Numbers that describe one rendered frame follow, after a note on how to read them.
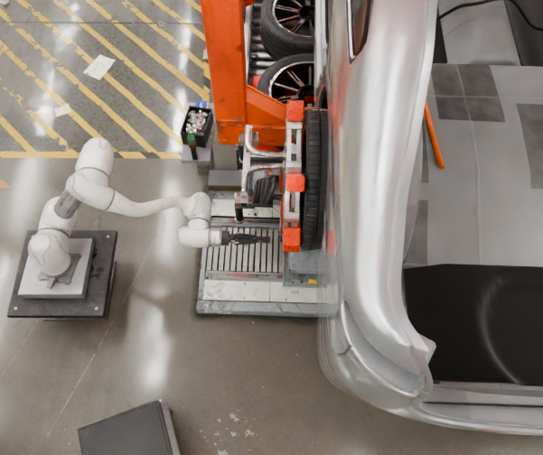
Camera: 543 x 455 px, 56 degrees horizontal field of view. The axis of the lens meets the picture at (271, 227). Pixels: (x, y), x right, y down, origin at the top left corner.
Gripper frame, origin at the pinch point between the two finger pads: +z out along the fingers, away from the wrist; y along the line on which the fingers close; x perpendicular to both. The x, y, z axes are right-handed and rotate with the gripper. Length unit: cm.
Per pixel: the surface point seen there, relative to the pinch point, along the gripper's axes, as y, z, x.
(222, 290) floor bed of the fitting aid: -35, -23, -44
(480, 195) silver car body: 21, 93, 32
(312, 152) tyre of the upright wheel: 28, 19, 48
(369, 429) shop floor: 10, 60, -100
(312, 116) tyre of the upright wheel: 13, 19, 61
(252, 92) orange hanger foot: -39, -9, 67
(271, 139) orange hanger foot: -49, 2, 42
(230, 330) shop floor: -25, -17, -65
